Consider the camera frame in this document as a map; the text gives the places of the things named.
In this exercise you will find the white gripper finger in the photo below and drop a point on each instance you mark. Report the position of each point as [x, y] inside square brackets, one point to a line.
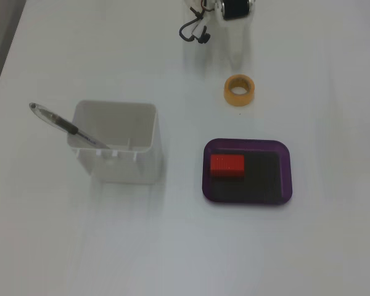
[238, 46]
[195, 50]

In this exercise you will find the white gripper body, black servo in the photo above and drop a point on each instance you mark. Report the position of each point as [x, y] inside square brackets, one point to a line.
[236, 7]

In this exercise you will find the yellow tape roll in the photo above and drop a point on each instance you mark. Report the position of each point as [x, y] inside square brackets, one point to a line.
[238, 98]

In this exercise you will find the red rectangular block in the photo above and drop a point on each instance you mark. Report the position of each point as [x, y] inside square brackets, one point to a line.
[227, 162]

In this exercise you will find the purple metal tray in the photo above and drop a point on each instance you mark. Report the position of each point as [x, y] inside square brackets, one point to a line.
[286, 172]

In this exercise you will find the white plastic pen holder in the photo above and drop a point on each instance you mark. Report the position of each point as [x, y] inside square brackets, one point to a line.
[123, 166]

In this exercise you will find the black ballpoint pen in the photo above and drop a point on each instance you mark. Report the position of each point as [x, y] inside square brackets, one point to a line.
[61, 123]

